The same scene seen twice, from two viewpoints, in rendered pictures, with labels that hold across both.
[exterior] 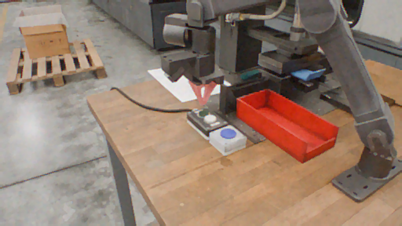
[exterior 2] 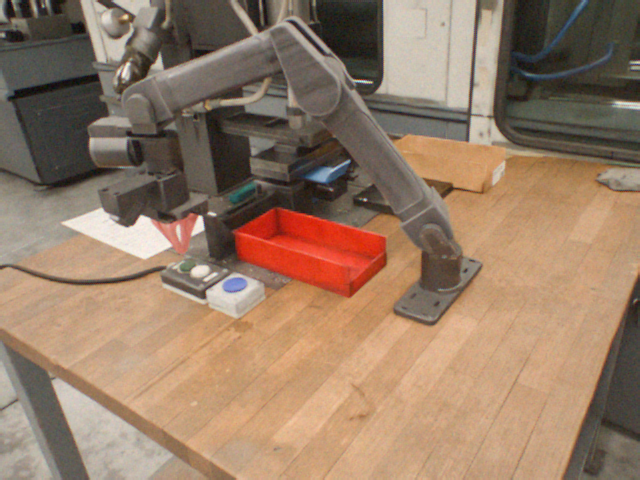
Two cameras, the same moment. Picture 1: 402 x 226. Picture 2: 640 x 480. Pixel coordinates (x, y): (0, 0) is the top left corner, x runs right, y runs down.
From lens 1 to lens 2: 0.15 m
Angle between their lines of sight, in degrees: 18
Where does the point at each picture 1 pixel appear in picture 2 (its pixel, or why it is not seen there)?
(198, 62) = (162, 188)
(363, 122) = (410, 218)
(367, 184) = (437, 300)
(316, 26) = (318, 106)
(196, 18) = (144, 121)
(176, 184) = (175, 379)
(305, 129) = (343, 251)
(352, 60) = (374, 141)
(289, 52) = (293, 146)
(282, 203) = (336, 356)
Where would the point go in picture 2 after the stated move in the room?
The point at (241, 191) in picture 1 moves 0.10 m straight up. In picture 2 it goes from (276, 357) to (268, 298)
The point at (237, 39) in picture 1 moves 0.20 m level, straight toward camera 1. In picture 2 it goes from (209, 141) to (216, 171)
